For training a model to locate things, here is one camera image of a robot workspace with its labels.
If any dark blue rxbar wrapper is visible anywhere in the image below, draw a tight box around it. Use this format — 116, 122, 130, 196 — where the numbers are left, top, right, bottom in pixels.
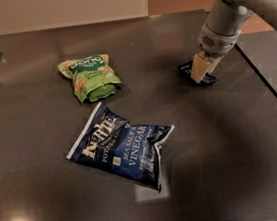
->
178, 61, 217, 87

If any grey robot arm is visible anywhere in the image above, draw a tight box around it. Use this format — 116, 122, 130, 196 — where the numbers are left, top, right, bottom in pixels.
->
190, 0, 277, 83

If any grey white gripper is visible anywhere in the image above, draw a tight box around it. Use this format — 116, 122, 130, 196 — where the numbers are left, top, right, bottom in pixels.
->
190, 24, 241, 83

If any blue Kettle chip bag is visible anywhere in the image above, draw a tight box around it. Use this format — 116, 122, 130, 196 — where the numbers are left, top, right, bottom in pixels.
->
67, 102, 174, 191

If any green snack bag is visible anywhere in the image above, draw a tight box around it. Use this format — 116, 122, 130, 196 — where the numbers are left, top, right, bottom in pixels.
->
58, 53, 122, 103

